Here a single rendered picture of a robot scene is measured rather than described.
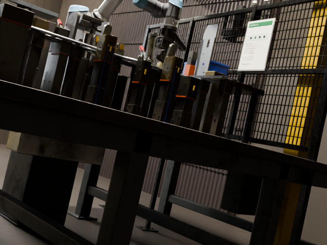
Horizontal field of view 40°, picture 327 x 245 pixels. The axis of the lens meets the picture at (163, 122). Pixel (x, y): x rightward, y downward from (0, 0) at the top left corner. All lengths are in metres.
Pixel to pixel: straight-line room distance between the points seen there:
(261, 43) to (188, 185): 2.46
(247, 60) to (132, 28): 3.62
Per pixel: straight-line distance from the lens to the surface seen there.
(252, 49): 2.71
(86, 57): 2.41
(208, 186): 4.62
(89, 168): 3.14
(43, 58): 2.34
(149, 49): 2.55
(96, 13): 2.86
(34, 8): 2.43
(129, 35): 6.17
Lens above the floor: 0.64
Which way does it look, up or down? 2 degrees up
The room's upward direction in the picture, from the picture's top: 13 degrees clockwise
